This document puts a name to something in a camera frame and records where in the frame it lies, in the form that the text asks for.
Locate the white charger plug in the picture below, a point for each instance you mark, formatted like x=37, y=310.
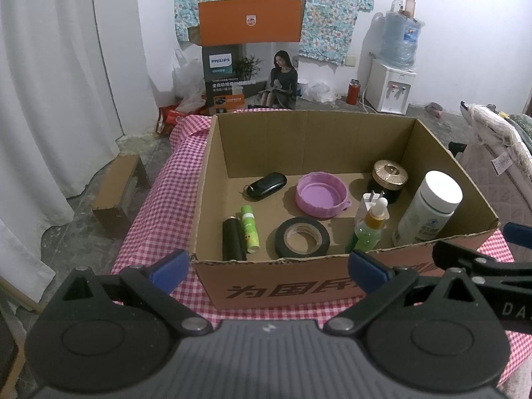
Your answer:
x=368, y=205

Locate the small white bottle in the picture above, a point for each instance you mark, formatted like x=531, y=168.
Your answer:
x=397, y=7

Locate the wooden board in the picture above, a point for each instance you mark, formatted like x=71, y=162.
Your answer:
x=16, y=295

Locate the white plastic bottle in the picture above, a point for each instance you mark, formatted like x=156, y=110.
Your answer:
x=428, y=212

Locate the white water dispenser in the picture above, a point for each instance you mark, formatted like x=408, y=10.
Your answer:
x=386, y=87

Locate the gold-lid cosmetic jar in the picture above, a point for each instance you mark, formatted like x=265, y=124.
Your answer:
x=388, y=172

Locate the red thermos bottle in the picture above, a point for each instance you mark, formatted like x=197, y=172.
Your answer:
x=353, y=93

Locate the green lip balm tube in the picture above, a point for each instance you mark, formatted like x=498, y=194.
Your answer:
x=249, y=228

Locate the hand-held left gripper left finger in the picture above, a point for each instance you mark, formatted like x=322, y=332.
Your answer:
x=170, y=268

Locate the black cylindrical tube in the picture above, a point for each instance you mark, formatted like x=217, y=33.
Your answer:
x=233, y=241

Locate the small black object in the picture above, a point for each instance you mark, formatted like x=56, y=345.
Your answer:
x=457, y=149

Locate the floral cloth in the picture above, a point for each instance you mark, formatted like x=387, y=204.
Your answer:
x=332, y=8

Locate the purple silicone lid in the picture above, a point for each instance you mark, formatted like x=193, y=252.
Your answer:
x=320, y=195

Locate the black tape roll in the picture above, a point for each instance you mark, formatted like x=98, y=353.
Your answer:
x=282, y=241

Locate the white plastic bag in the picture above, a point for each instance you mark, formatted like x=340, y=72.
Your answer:
x=187, y=79
x=320, y=91

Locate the white fluffy blanket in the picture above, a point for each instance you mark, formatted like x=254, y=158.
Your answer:
x=494, y=120

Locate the orange appliance box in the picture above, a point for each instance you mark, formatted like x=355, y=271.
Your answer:
x=249, y=20

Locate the black car key fob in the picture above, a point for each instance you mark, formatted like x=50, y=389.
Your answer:
x=266, y=185

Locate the red bag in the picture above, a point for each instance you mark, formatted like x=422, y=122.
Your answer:
x=170, y=116

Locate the brown cardboard box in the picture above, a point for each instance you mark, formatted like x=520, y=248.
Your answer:
x=316, y=141

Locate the white curtain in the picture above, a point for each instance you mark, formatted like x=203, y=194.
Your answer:
x=50, y=91

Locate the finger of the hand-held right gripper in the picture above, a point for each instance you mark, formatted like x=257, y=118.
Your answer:
x=457, y=257
x=517, y=232

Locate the pink checked tablecloth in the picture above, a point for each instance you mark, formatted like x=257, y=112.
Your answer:
x=166, y=183

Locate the grey bed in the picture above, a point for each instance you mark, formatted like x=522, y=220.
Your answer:
x=482, y=162

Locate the white wall socket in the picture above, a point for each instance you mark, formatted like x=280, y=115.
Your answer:
x=351, y=60

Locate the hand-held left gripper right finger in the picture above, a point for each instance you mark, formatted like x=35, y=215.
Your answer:
x=368, y=268

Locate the small tan container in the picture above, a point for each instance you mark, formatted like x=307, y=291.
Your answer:
x=410, y=6

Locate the green dropper bottle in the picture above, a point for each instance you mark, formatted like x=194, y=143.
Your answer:
x=368, y=232

